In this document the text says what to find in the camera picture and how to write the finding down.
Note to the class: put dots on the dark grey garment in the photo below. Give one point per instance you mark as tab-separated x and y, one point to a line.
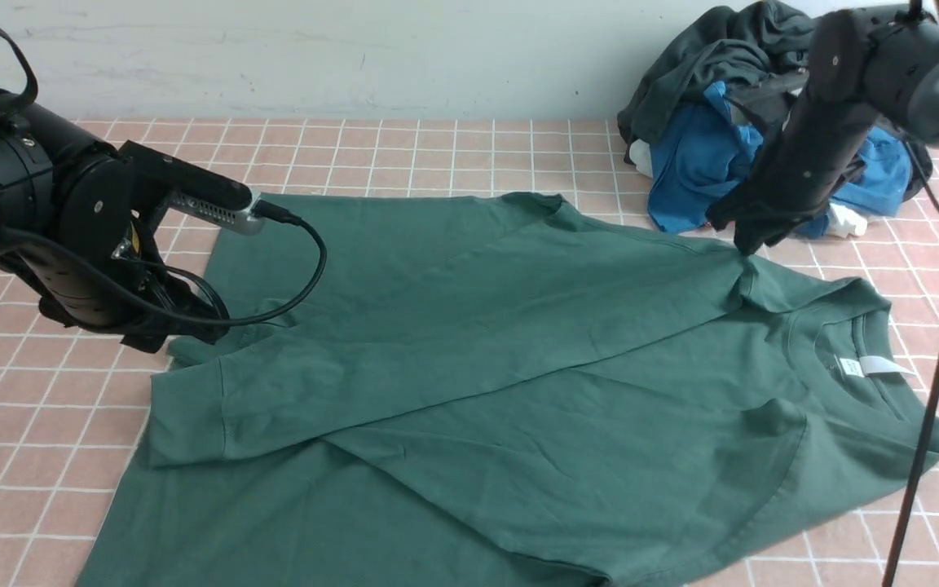
749	47

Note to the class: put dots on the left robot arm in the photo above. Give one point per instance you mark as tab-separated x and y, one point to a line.
34	145

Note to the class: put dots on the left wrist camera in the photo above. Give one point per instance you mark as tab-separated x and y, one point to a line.
163	182

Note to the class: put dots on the green long-sleeved shirt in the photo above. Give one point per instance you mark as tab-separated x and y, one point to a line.
505	392

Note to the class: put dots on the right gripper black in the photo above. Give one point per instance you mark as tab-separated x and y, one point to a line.
799	166

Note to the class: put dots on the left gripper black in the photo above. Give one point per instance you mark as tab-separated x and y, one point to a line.
96	266

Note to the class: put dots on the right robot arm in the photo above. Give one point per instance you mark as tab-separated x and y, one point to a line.
864	65

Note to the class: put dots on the blue shirt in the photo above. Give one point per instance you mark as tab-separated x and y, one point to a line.
708	148

